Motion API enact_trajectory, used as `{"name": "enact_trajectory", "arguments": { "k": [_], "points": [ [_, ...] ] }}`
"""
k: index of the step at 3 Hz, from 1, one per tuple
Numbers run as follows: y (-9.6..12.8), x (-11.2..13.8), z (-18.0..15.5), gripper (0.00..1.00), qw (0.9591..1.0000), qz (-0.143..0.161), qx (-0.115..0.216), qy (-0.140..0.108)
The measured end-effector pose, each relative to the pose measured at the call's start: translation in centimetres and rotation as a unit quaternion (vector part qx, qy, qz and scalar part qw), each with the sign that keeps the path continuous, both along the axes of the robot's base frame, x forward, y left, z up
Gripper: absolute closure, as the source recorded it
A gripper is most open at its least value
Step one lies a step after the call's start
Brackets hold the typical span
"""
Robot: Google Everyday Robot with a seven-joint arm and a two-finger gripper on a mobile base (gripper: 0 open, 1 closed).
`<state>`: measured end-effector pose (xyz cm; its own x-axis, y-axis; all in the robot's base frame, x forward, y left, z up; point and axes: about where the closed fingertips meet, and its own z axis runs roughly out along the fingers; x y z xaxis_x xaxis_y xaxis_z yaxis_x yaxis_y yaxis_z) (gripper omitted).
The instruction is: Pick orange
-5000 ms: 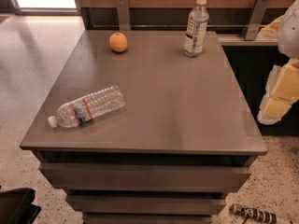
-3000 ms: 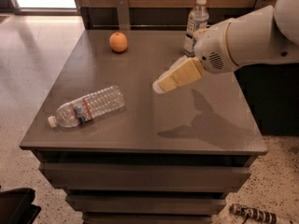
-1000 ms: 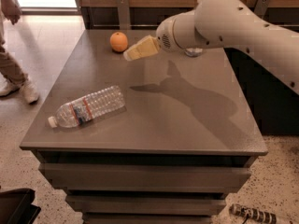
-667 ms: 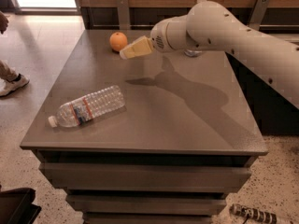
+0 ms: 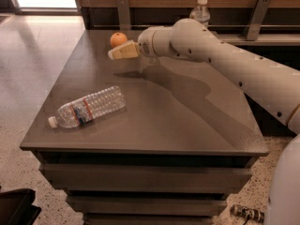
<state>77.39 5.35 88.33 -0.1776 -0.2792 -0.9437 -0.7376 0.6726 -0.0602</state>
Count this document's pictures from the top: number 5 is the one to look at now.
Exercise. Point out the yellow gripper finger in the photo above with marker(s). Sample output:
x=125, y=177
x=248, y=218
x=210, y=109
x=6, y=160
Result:
x=126, y=50

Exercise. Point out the orange fruit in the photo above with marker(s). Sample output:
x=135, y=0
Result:
x=118, y=39

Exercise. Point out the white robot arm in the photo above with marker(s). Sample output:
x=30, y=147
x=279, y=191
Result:
x=273, y=86

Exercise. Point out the lying clear water bottle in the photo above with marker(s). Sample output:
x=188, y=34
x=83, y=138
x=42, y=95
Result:
x=88, y=108

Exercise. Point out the upright clear water bottle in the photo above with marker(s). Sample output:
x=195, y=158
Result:
x=201, y=13

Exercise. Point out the grey drawer cabinet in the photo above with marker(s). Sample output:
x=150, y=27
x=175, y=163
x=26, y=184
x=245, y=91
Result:
x=185, y=141

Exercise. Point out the grey side counter shelf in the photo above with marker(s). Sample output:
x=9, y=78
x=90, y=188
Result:
x=262, y=40

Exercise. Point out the black object bottom left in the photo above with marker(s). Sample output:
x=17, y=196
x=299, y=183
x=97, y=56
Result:
x=16, y=207

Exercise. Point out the power strip on floor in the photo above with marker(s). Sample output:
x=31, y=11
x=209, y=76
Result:
x=247, y=213

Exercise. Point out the left metal wall bracket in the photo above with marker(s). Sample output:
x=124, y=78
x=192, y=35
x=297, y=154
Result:
x=123, y=11

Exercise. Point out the metal wall bracket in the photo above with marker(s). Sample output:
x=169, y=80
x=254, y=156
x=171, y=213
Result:
x=253, y=28
x=123, y=11

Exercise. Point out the horizontal metal rail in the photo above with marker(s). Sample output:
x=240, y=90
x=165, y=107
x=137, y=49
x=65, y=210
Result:
x=143, y=26

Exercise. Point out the right metal wall bracket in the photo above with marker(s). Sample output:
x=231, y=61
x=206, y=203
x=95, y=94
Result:
x=253, y=28

